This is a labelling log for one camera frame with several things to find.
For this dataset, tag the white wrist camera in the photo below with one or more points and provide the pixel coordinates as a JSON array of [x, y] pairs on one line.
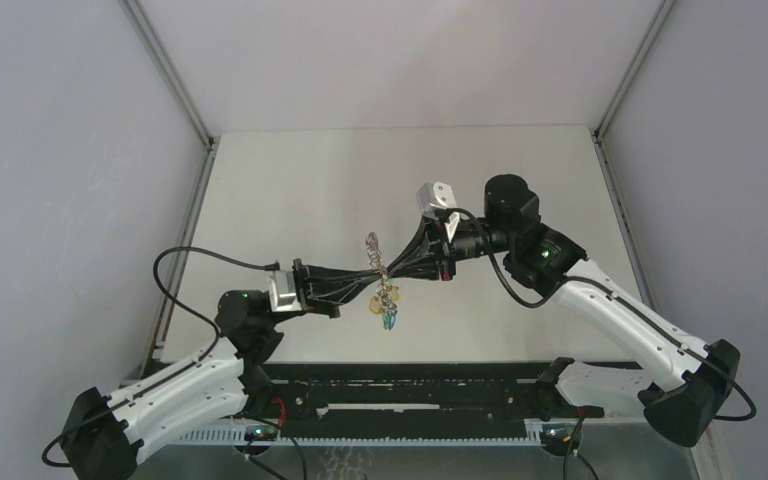
[[434, 198], [282, 292]]

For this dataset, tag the right aluminium frame post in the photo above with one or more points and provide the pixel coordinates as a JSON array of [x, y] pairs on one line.
[[612, 140]]

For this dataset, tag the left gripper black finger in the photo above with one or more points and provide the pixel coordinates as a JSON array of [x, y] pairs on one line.
[[328, 295], [332, 277]]

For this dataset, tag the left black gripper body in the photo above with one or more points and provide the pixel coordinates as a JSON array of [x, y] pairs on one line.
[[304, 289]]

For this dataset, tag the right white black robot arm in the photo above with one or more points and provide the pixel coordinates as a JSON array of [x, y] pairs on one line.
[[684, 381]]

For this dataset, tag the aluminium frame post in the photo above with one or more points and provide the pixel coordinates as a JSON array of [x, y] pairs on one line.
[[612, 140], [180, 137]]

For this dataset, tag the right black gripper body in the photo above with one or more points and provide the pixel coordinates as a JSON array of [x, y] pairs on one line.
[[466, 242]]

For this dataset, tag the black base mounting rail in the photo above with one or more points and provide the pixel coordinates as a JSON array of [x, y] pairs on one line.
[[436, 400]]

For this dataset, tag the keyring with coloured keys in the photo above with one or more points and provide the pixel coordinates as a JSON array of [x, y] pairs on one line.
[[384, 302]]

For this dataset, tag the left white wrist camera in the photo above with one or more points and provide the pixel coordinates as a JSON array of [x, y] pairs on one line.
[[282, 292]]

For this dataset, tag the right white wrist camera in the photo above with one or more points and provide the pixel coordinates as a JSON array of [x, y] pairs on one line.
[[434, 198]]

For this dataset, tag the white slotted cable duct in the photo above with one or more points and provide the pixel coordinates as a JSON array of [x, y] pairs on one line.
[[525, 434]]

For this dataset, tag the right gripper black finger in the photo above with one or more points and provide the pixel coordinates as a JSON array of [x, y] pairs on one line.
[[425, 243], [419, 269]]

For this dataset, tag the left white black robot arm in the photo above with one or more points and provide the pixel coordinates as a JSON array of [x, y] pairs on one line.
[[108, 436]]

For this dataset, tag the left aluminium frame post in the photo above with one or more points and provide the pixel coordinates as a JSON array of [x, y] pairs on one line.
[[180, 137]]

